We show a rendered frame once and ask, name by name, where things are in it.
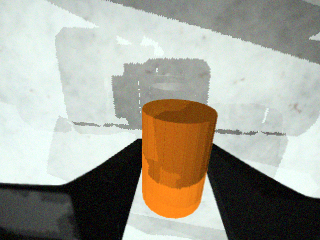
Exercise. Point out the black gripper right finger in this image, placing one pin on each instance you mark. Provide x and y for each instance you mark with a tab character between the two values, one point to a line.
254	206

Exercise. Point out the orange cylinder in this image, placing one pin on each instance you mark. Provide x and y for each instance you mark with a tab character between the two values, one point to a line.
177	138

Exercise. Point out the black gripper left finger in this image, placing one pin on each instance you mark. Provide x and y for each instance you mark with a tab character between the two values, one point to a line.
93	206

